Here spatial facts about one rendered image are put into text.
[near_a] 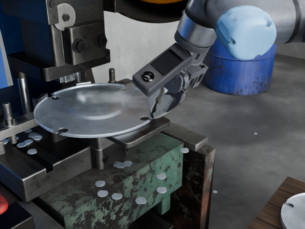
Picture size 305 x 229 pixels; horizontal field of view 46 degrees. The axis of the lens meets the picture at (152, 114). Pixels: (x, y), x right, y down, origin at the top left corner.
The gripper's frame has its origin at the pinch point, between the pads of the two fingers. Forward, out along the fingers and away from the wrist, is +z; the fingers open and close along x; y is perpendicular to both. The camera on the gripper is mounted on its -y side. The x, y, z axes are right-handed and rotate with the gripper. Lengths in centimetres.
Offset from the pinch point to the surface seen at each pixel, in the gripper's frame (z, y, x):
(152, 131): 0.1, -3.9, -3.6
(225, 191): 80, 80, -16
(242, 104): 98, 181, 23
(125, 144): 0.6, -10.9, -2.8
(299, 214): 28, 42, -41
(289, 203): 31, 46, -37
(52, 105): 10.9, -9.8, 20.4
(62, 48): -4.2, -8.5, 22.3
